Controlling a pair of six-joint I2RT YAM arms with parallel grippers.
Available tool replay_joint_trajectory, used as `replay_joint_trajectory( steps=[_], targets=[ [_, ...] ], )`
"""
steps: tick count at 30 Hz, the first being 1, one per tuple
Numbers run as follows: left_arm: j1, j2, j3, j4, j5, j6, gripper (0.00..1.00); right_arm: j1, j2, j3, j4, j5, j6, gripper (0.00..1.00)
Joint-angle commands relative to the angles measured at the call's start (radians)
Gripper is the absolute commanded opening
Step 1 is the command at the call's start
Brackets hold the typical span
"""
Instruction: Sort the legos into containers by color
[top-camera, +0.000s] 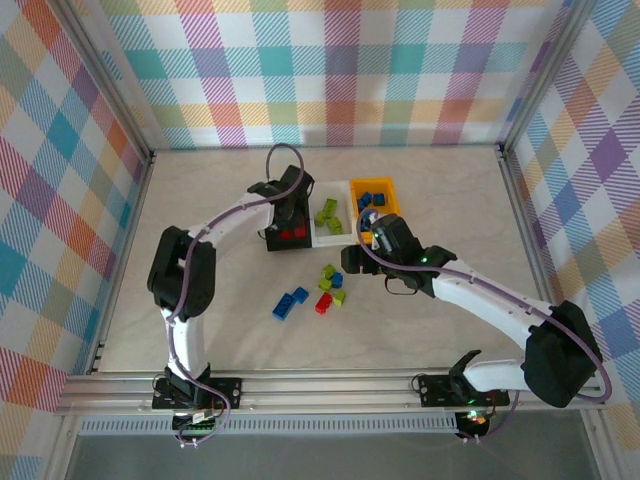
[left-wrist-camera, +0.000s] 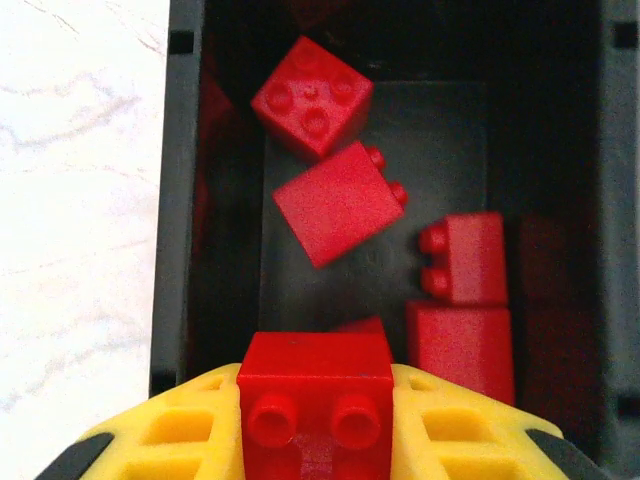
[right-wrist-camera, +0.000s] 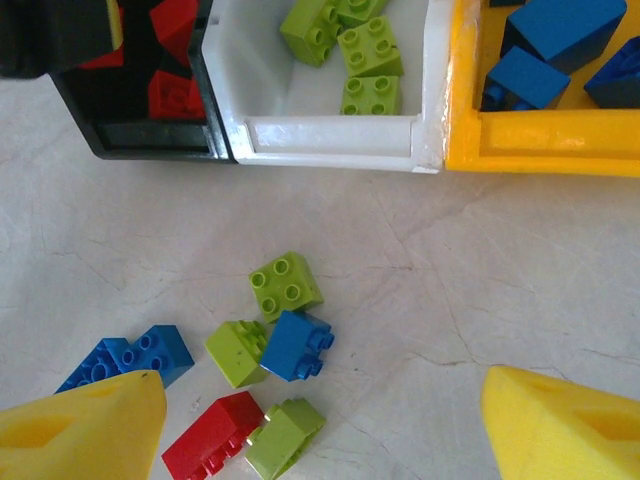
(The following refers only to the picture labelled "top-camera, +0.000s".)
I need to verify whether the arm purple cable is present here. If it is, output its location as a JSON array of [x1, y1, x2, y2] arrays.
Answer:
[[167, 143, 306, 449], [357, 209, 614, 444]]

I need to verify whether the right gripper thin black cable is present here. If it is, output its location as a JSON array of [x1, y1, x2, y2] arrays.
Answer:
[[383, 273, 417, 297]]

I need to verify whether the aluminium frame post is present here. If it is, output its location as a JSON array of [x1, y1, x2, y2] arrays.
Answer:
[[57, 0, 154, 161], [497, 0, 599, 151]]

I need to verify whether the black plastic bin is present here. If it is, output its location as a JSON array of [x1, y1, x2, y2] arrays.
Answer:
[[264, 199, 314, 253]]

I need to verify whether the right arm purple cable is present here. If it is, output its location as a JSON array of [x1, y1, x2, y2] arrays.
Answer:
[[357, 209, 614, 444]]

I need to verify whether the long blue lego brick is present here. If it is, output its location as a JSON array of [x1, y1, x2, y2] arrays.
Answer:
[[272, 294, 297, 320]]

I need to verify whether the aluminium side rail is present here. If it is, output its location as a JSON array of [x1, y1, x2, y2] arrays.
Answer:
[[87, 152, 156, 376], [497, 144, 576, 369]]

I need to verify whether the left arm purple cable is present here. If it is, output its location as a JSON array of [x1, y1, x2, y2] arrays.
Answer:
[[167, 143, 306, 449]]

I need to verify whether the green terminal circuit board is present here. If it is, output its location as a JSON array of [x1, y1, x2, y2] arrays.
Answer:
[[172, 409, 221, 449]]

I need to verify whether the circuit board with green light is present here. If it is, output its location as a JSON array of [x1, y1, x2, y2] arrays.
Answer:
[[454, 407, 494, 444]]

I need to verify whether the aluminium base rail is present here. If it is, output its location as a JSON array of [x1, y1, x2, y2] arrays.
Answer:
[[53, 367, 609, 417]]

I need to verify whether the aluminium frame leg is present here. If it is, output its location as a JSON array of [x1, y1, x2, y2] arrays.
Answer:
[[44, 413, 81, 480], [579, 410, 619, 480]]

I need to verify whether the white plastic bin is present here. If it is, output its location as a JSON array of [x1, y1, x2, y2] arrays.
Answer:
[[307, 179, 359, 249]]

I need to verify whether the orange plastic bin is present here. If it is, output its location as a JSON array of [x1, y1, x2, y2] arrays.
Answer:
[[348, 177, 401, 246]]

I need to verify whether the grey slotted cable duct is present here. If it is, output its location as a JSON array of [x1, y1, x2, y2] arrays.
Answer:
[[77, 417, 461, 436]]

